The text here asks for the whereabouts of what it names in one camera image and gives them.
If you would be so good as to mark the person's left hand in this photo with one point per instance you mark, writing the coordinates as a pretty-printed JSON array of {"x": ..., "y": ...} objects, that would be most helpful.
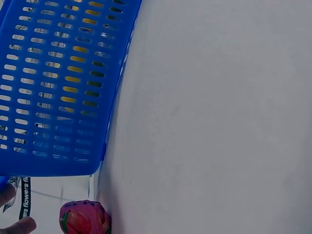
[{"x": 14, "y": 228}]

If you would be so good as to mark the person's left fingers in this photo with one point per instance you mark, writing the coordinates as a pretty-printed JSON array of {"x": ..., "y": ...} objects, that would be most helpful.
[{"x": 17, "y": 226}]

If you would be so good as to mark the pink fruit print packet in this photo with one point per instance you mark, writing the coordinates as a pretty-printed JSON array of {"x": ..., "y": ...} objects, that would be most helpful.
[{"x": 83, "y": 218}]

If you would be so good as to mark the blue perforated plastic basket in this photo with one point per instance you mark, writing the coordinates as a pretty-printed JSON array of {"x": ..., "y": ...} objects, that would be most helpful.
[{"x": 56, "y": 102}]

